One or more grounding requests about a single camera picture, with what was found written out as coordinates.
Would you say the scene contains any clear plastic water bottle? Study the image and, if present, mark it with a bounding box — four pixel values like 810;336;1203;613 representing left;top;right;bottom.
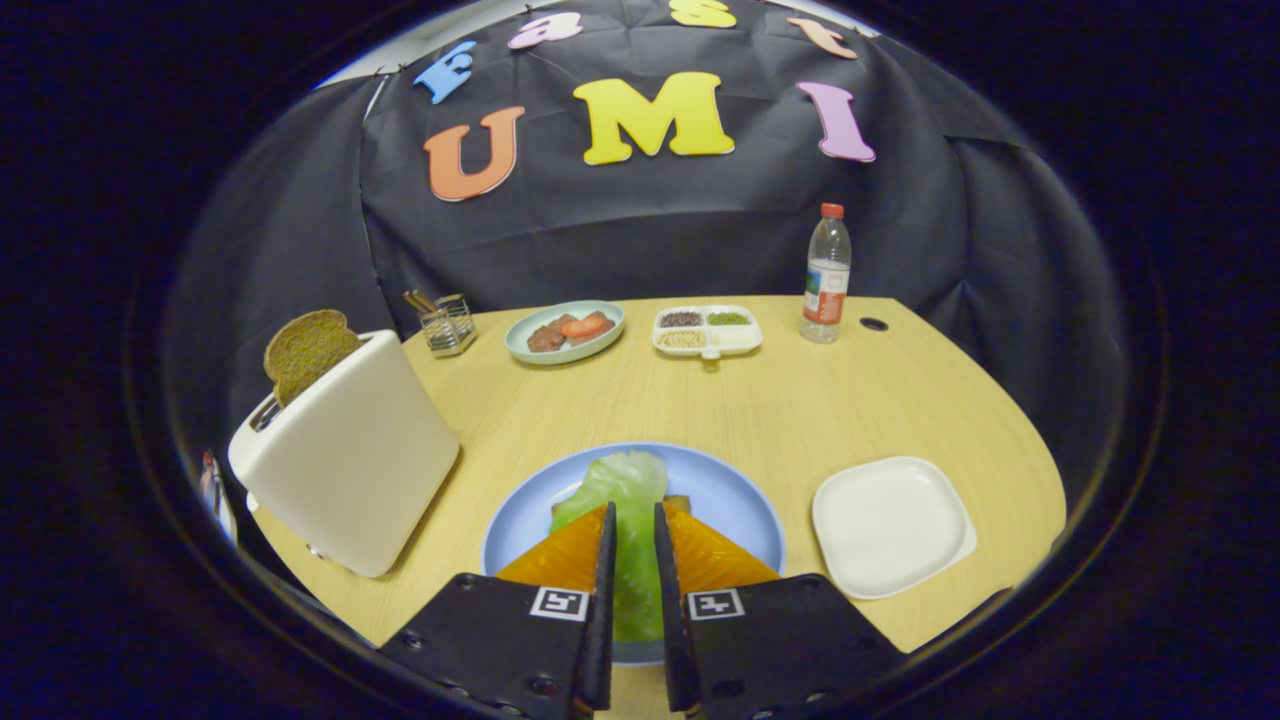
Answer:
799;203;853;345

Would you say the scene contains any white compartment dish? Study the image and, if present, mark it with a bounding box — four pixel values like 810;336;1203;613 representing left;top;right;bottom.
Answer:
652;304;764;360

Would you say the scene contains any green lettuce leaf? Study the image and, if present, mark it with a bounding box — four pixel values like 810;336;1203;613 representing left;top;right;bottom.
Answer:
550;450;669;643

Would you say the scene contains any round-topped brown bread slice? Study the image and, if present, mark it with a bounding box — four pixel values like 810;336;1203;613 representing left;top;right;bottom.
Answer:
263;309;363;407

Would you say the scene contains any black backdrop cloth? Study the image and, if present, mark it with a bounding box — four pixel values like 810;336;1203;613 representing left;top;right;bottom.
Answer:
165;0;1126;501

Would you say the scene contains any round pale green plate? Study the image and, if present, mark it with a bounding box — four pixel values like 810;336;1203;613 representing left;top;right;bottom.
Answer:
505;300;626;366

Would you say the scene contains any white square plate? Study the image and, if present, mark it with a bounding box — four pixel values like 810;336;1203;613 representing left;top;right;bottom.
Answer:
811;456;978;601

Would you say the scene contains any red and white object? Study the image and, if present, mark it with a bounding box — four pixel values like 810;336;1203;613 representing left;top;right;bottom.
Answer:
198;450;239;546

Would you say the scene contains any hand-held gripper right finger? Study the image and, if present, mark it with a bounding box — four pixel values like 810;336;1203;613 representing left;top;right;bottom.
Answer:
654;501;907;720

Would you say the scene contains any round blue plate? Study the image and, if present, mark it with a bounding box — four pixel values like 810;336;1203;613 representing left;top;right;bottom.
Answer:
482;442;787;668

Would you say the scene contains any square brown toast slice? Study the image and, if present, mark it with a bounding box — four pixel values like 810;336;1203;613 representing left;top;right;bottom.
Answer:
550;494;693;519

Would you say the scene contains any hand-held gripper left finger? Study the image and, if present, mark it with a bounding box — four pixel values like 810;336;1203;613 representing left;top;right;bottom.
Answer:
378;502;618;720

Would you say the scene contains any wire utensil holder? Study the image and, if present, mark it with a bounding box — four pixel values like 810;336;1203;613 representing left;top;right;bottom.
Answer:
418;293;478;358

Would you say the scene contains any white toaster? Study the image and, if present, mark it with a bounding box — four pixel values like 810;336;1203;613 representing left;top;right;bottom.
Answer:
228;330;461;579

